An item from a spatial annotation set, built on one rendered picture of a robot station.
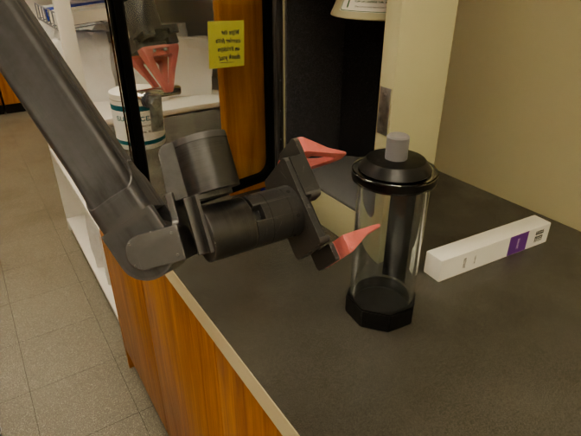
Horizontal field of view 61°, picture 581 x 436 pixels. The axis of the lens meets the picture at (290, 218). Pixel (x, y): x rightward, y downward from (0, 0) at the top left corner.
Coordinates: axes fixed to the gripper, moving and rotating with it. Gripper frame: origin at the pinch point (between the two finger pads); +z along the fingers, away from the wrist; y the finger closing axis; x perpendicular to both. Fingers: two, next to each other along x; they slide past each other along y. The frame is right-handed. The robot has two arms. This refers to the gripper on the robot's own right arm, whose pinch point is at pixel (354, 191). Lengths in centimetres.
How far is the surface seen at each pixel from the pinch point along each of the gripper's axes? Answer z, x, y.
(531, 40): 58, 5, 21
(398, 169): 4.8, -3.1, 0.4
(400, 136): 6.9, -3.8, 4.1
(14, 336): -48, 189, 31
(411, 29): 17.1, -4.2, 18.7
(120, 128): -6, 72, 54
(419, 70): 19.8, 0.0, 14.8
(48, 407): -42, 157, -3
